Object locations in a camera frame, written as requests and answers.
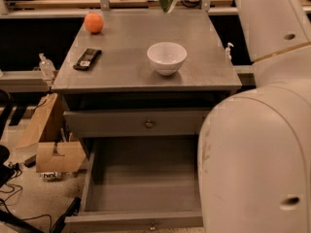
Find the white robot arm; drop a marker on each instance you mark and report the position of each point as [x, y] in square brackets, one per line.
[254, 148]

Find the closed middle grey drawer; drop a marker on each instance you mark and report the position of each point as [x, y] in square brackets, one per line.
[128, 123]

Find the grey wooden drawer cabinet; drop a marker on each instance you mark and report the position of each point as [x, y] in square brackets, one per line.
[121, 77]

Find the open bottom grey drawer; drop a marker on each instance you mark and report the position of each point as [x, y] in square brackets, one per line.
[146, 183]

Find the white ceramic bowl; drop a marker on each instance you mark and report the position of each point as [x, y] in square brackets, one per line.
[166, 58]

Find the black snack bar packet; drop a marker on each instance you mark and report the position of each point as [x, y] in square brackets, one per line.
[87, 59]

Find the white pump dispenser bottle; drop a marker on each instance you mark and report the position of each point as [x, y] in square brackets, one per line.
[228, 48]

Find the orange fruit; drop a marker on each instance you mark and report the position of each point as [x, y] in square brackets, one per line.
[93, 23]

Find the brown cardboard box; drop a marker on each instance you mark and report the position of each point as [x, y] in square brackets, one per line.
[53, 153]

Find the clear plastic bottle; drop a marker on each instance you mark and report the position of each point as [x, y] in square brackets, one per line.
[46, 66]

